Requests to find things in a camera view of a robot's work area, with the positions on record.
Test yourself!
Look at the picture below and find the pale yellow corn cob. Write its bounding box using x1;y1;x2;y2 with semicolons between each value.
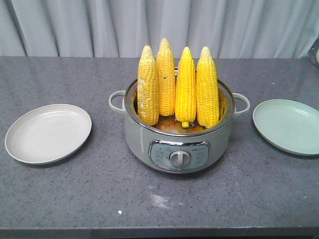
137;45;159;125

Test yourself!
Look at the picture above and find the bright yellow corn cob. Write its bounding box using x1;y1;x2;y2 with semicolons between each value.
175;47;196;128

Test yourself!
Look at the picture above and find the orange-yellow corn cob back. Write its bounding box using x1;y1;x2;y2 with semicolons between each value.
156;38;175;116

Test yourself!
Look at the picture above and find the light green electric cooking pot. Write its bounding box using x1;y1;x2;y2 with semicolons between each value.
109;81;250;174

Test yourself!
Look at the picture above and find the cream white round plate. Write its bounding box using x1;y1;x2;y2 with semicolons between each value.
4;104;92;165

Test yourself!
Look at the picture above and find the grey pleated curtain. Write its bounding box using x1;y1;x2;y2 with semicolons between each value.
0;0;319;58

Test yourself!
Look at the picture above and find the light green round plate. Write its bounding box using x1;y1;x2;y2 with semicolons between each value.
252;99;319;156

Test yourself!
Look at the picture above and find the white blender with clear dome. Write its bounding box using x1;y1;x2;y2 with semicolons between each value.
308;46;319;67

